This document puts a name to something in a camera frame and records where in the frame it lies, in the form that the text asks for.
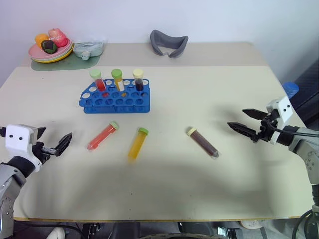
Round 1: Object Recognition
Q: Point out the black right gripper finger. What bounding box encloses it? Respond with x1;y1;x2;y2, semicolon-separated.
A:
242;108;269;121
227;121;258;142

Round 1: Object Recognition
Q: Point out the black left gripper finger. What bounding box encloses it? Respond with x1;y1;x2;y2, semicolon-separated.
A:
33;126;47;144
55;132;73;157

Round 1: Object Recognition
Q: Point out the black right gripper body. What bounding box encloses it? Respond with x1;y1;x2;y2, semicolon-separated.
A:
252;109;280;144

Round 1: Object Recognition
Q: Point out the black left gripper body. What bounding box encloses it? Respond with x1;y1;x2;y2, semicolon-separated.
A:
31;141;59;164

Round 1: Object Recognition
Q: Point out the red tube light green cap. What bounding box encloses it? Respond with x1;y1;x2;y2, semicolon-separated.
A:
89;70;110;98
86;120;120;152

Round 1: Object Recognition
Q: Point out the dark brown tube yellow cap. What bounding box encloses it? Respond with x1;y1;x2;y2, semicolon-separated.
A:
186;126;223;159
132;68;148;97

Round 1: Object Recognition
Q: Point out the blue test tube rack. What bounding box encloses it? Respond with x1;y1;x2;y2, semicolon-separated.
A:
78;79;152;115

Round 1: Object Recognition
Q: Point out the yellow tube green cap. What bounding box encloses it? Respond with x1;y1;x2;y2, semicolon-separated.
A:
127;127;150;162
111;69;128;98

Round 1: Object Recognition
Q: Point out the blue bottle cap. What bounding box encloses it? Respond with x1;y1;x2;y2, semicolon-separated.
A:
283;81;300;99

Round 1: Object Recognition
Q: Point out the black textured case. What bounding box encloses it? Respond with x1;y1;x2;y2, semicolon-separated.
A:
289;59;319;124

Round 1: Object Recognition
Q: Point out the yellow plate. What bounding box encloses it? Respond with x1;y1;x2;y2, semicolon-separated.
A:
30;47;75;64

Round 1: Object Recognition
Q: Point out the green table mat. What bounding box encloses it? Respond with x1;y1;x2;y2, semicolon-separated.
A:
30;53;102;72

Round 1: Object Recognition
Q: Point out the light green plate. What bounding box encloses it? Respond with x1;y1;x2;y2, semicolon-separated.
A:
30;45;74;62

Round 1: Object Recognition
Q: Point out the pink plate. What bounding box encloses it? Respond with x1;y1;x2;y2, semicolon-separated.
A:
28;39;73;59

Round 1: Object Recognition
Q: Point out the dark green brown toy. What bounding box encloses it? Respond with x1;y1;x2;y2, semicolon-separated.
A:
40;39;57;54

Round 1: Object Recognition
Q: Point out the white round object under table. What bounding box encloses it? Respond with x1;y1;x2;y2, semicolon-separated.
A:
240;219;265;230

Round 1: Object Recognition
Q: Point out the orange toy fruit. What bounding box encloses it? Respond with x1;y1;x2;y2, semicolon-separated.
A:
34;33;50;47

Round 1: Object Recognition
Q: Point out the pale green cloth pouch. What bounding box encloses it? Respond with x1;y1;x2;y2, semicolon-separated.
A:
72;40;104;61

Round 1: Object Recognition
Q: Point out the pink red toy fruit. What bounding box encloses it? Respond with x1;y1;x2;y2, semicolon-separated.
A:
47;27;69;48

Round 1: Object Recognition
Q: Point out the grey foam face pad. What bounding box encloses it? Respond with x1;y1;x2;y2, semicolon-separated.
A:
150;29;189;59

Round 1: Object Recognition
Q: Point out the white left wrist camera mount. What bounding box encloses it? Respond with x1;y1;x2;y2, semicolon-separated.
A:
4;124;42;173

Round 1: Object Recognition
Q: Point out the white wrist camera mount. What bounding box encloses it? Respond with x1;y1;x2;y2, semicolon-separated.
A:
266;96;295;145
4;124;42;173

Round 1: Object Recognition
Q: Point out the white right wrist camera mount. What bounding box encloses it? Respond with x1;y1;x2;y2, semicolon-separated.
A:
266;96;295;145

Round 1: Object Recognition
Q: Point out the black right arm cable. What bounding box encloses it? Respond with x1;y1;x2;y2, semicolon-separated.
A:
266;119;319;137

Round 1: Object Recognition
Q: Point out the black cable under table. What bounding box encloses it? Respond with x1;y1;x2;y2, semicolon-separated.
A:
292;208;319;239

